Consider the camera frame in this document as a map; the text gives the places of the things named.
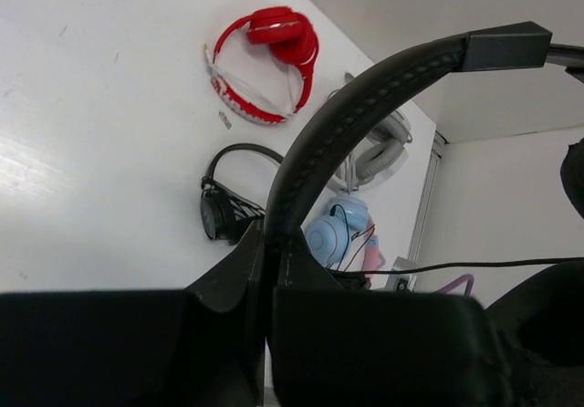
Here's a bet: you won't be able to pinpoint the red white headphones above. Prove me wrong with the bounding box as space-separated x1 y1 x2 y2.
203 5 319 125

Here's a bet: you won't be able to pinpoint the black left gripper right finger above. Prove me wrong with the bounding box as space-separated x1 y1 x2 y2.
271 235 514 406

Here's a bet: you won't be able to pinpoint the large black gaming headset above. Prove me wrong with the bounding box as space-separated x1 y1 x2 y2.
264 22 583 406

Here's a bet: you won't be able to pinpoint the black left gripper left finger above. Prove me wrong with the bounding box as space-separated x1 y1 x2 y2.
1 222 264 406

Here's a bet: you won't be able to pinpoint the grey white headphones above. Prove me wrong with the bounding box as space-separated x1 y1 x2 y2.
327 110 412 193

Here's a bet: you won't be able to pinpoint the small metal screw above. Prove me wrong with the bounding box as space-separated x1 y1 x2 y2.
218 110 232 130

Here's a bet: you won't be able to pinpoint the blue pink cat headphones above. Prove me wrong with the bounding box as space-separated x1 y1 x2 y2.
305 194 386 272

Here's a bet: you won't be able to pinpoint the small black headphones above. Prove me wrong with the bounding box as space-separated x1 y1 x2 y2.
200 143 284 245

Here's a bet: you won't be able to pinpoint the aluminium side rail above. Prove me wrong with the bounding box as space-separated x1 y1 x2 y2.
408 131 447 263

